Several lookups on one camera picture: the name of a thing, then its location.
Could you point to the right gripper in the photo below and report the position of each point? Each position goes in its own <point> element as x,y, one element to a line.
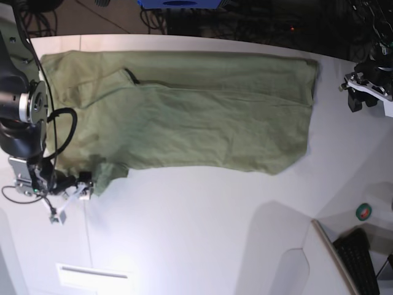
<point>49,181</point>

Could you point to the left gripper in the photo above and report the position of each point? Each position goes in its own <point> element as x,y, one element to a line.
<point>375,73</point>

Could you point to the green t-shirt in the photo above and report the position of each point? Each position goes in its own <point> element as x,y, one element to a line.
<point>141,110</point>

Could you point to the blue box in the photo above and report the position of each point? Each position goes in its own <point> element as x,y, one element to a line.
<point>179,4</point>

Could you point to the black keyboard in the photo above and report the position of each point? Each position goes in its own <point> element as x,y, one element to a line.
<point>353,250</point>

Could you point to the white label plate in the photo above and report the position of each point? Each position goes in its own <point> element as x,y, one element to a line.
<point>100,281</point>

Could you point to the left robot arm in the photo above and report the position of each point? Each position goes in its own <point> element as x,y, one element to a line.
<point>377,18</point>

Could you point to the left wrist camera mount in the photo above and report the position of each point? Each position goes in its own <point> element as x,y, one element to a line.
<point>369,90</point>

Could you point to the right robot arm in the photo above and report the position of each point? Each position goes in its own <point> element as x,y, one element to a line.
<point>26,108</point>

